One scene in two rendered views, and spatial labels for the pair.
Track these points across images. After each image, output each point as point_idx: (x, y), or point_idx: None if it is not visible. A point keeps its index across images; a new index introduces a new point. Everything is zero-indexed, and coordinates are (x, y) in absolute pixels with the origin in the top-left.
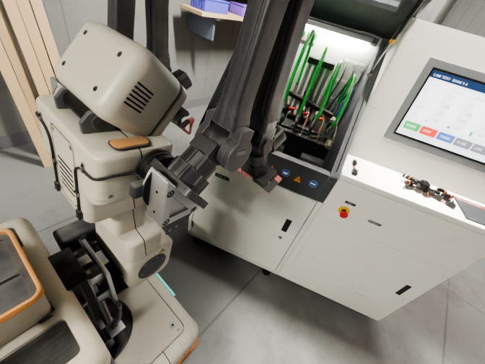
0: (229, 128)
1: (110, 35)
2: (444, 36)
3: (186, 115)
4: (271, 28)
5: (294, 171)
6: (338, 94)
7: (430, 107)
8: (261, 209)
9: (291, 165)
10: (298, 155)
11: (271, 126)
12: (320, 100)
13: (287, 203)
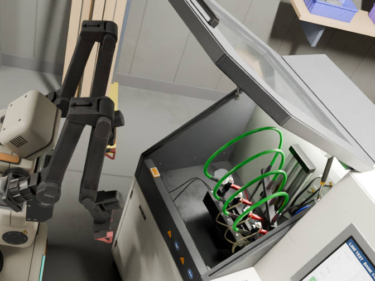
0: (44, 179)
1: (27, 106)
2: (370, 209)
3: (110, 145)
4: (66, 146)
5: (182, 249)
6: (301, 203)
7: (337, 279)
8: (157, 270)
9: (181, 240)
10: (220, 241)
11: (88, 192)
12: (272, 198)
13: (173, 280)
